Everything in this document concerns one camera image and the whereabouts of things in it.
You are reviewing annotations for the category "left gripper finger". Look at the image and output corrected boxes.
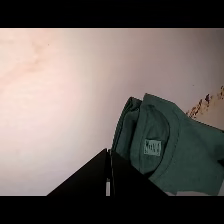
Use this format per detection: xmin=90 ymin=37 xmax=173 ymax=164
xmin=46 ymin=148 xmax=109 ymax=197

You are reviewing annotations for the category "green T-shirt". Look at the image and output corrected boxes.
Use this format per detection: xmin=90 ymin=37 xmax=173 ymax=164
xmin=110 ymin=93 xmax=224 ymax=197

